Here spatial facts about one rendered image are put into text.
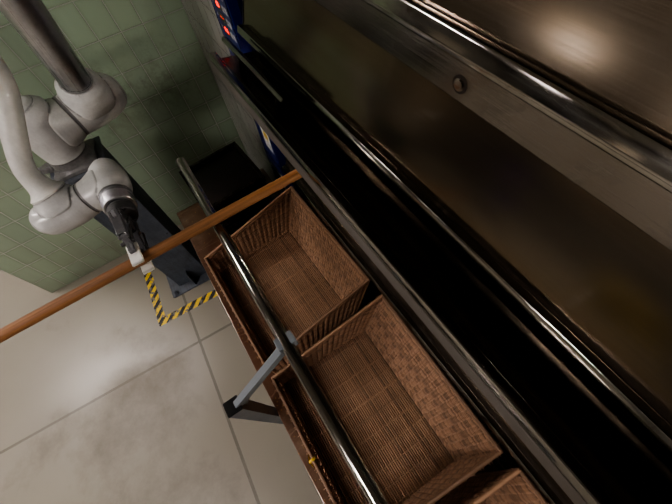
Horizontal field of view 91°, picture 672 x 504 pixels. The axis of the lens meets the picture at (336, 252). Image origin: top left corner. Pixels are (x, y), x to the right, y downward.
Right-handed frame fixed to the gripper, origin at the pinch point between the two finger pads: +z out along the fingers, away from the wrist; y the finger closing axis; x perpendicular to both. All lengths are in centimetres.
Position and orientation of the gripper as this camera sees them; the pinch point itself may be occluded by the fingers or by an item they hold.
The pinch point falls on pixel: (140, 258)
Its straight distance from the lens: 101.2
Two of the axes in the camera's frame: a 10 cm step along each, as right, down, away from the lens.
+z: 5.5, 7.1, -4.5
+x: -8.3, 5.1, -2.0
